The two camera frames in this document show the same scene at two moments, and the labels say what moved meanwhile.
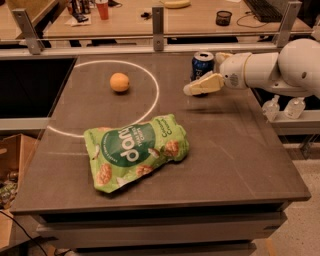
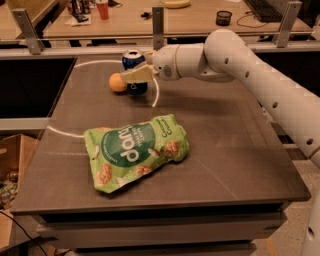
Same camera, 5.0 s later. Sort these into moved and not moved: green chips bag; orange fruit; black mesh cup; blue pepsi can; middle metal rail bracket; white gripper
Moved: blue pepsi can; white gripper
Not moved: middle metal rail bracket; orange fruit; green chips bag; black mesh cup
